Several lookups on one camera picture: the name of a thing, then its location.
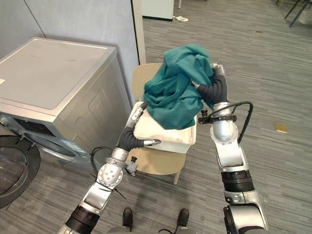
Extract robot's right hand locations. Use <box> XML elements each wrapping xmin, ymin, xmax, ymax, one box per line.
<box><xmin>190</xmin><ymin>63</ymin><xmax>229</xmax><ymax>110</ymax></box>

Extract robot's dark right foot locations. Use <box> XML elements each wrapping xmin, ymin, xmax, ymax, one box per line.
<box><xmin>176</xmin><ymin>208</ymin><xmax>191</xmax><ymax>228</ymax></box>

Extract cream laundry basket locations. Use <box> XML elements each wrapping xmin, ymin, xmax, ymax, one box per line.
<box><xmin>133</xmin><ymin>100</ymin><xmax>198</xmax><ymax>155</ymax></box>

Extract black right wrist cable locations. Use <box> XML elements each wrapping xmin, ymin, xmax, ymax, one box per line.
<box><xmin>214</xmin><ymin>100</ymin><xmax>254</xmax><ymax>144</ymax></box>

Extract robot's dark foot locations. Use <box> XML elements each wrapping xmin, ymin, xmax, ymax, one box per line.
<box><xmin>122</xmin><ymin>207</ymin><xmax>134</xmax><ymax>228</ymax></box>
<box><xmin>176</xmin><ymin>208</ymin><xmax>191</xmax><ymax>228</ymax></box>

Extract white partition post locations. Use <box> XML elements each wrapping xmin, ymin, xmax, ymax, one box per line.
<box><xmin>131</xmin><ymin>0</ymin><xmax>147</xmax><ymax>66</ymax></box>

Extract round washing machine door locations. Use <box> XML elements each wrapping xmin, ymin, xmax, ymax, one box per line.
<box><xmin>0</xmin><ymin>135</ymin><xmax>41</xmax><ymax>210</ymax></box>

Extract thin black cable loop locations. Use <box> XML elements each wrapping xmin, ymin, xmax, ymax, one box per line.
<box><xmin>157</xmin><ymin>227</ymin><xmax>180</xmax><ymax>234</ymax></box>

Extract black metal chair legs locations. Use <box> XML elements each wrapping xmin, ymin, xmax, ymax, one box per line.
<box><xmin>274</xmin><ymin>0</ymin><xmax>312</xmax><ymax>28</ymax></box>

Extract robot's left hand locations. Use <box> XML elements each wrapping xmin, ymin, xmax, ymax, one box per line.
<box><xmin>117</xmin><ymin>101</ymin><xmax>162</xmax><ymax>154</ymax></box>

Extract silver washing machine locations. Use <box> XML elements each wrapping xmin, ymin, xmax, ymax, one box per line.
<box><xmin>0</xmin><ymin>37</ymin><xmax>133</xmax><ymax>171</ymax></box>

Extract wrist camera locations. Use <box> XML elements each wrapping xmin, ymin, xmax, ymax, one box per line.
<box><xmin>197</xmin><ymin>109</ymin><xmax>213</xmax><ymax>125</ymax></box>
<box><xmin>125</xmin><ymin>156</ymin><xmax>139</xmax><ymax>176</ymax></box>

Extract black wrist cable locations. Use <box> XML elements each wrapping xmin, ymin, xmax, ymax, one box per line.
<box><xmin>90</xmin><ymin>146</ymin><xmax>128</xmax><ymax>201</ymax></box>
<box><xmin>214</xmin><ymin>100</ymin><xmax>254</xmax><ymax>144</ymax></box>

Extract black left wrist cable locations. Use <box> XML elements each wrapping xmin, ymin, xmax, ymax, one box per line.
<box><xmin>90</xmin><ymin>146</ymin><xmax>128</xmax><ymax>201</ymax></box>

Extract beige plastic chair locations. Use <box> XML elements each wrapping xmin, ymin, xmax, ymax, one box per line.
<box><xmin>131</xmin><ymin>62</ymin><xmax>186</xmax><ymax>185</ymax></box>

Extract robot's dark left foot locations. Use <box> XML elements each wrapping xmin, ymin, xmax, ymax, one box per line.
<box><xmin>122</xmin><ymin>207</ymin><xmax>134</xmax><ymax>228</ymax></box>

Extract teal green cloth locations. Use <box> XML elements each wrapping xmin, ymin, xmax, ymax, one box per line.
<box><xmin>143</xmin><ymin>43</ymin><xmax>215</xmax><ymax>131</ymax></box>

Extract white cabinet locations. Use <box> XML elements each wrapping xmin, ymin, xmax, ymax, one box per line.
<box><xmin>141</xmin><ymin>0</ymin><xmax>176</xmax><ymax>22</ymax></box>

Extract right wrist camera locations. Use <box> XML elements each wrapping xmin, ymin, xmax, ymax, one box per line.
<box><xmin>197</xmin><ymin>109</ymin><xmax>213</xmax><ymax>125</ymax></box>

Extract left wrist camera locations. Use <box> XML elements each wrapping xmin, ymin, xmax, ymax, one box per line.
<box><xmin>125</xmin><ymin>156</ymin><xmax>139</xmax><ymax>176</ymax></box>

